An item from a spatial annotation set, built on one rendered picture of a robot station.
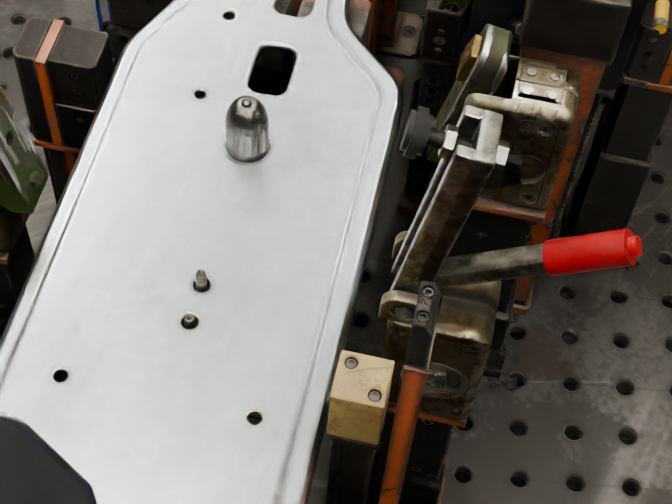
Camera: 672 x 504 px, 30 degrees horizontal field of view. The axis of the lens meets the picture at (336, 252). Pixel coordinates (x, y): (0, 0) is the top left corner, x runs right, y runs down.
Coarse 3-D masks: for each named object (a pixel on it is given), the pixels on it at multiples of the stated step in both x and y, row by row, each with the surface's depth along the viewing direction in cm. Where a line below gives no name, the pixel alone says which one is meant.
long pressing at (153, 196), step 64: (192, 0) 101; (256, 0) 101; (320, 0) 101; (128, 64) 97; (192, 64) 97; (320, 64) 97; (128, 128) 93; (192, 128) 93; (320, 128) 94; (384, 128) 94; (64, 192) 90; (128, 192) 90; (192, 192) 90; (256, 192) 90; (320, 192) 91; (64, 256) 87; (128, 256) 87; (192, 256) 87; (256, 256) 87; (320, 256) 88; (64, 320) 84; (128, 320) 84; (256, 320) 85; (320, 320) 85; (0, 384) 81; (64, 384) 81; (128, 384) 82; (192, 384) 82; (256, 384) 82; (320, 384) 82; (64, 448) 79; (128, 448) 79; (192, 448) 79; (256, 448) 79
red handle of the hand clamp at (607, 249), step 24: (552, 240) 74; (576, 240) 73; (600, 240) 72; (624, 240) 71; (456, 264) 77; (480, 264) 76; (504, 264) 75; (528, 264) 74; (552, 264) 74; (576, 264) 73; (600, 264) 72; (624, 264) 72
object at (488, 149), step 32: (416, 128) 66; (448, 128) 67; (480, 128) 67; (448, 160) 71; (480, 160) 66; (512, 160) 68; (448, 192) 69; (480, 192) 68; (416, 224) 76; (448, 224) 71; (416, 256) 74; (416, 288) 77
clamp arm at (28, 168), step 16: (0, 96) 83; (0, 112) 85; (0, 128) 85; (16, 128) 87; (0, 144) 85; (16, 144) 87; (32, 144) 90; (0, 160) 86; (16, 160) 88; (32, 160) 90; (0, 176) 87; (16, 176) 88; (32, 176) 89; (48, 176) 92; (0, 192) 89; (16, 192) 89; (32, 192) 90; (16, 208) 90; (32, 208) 90
